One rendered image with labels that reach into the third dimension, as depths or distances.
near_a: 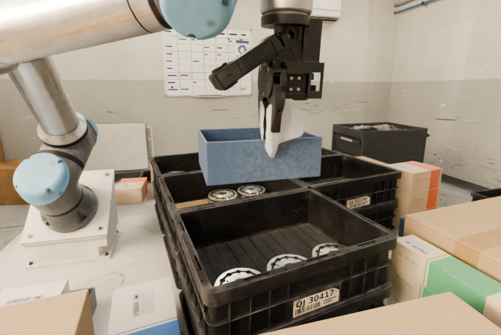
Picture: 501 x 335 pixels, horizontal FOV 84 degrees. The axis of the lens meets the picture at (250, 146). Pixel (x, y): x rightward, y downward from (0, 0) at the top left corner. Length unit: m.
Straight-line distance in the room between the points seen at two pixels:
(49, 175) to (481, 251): 0.97
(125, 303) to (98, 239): 0.35
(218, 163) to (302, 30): 0.23
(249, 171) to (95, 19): 0.29
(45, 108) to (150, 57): 3.22
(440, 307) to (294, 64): 0.42
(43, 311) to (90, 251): 0.49
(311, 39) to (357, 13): 4.44
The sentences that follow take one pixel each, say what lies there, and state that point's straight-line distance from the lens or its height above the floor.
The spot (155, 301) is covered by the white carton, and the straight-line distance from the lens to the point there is 0.68.
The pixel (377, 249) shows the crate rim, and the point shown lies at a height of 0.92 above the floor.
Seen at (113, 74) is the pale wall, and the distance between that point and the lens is 3.99.
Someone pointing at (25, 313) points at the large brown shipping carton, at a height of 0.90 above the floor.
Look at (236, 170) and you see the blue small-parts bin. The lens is 0.45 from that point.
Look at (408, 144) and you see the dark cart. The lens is 2.58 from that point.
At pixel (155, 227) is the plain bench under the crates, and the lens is 1.16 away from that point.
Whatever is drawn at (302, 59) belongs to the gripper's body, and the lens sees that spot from 0.44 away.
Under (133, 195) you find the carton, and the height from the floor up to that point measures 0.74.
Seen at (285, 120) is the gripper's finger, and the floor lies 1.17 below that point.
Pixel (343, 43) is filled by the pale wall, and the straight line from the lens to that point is 4.69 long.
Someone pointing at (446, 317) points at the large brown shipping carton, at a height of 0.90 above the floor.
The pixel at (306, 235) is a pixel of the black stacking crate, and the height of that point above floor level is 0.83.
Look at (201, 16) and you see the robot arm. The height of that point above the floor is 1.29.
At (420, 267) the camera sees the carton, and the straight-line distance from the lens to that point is 0.72.
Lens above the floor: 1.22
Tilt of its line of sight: 12 degrees down
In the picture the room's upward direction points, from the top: straight up
